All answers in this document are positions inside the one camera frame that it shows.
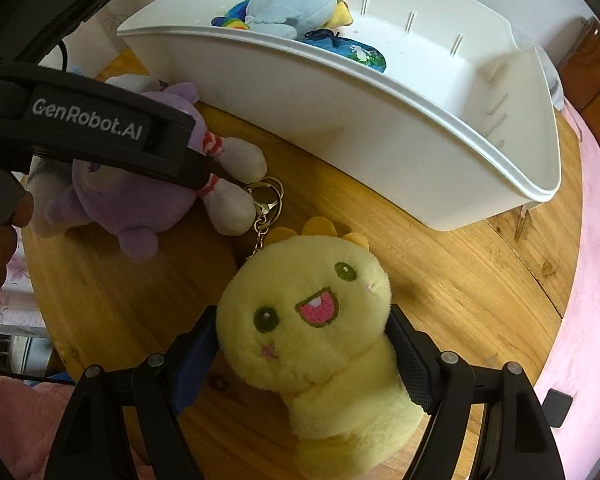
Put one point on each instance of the white plastic bin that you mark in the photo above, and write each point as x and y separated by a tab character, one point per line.
380	160

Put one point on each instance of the brown wooden headboard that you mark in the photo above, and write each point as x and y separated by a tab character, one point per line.
597	65

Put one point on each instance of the rainbow plush toy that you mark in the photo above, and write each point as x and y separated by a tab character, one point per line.
230	17

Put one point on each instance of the purple plush toy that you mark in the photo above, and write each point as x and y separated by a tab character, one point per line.
130	205

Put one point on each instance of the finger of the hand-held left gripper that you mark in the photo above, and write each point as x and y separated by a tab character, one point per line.
195	170

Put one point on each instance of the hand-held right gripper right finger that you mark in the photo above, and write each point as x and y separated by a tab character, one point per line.
410	360

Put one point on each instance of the black flat device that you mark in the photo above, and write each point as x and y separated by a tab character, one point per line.
558	407

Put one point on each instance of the small yellow plush toy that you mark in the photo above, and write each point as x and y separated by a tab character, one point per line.
341	15

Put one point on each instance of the white floral curtain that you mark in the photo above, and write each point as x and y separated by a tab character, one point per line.
20	295

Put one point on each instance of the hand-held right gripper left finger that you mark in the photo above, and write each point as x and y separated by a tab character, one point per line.
192	360

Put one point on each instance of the pink fleece robe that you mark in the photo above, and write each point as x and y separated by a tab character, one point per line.
15	430

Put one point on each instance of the pink bed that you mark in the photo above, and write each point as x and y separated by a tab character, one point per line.
597	270

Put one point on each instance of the light blue plush toy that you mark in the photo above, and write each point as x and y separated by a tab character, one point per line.
295	7

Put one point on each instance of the dark blue plush toy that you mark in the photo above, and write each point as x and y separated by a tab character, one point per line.
355	52

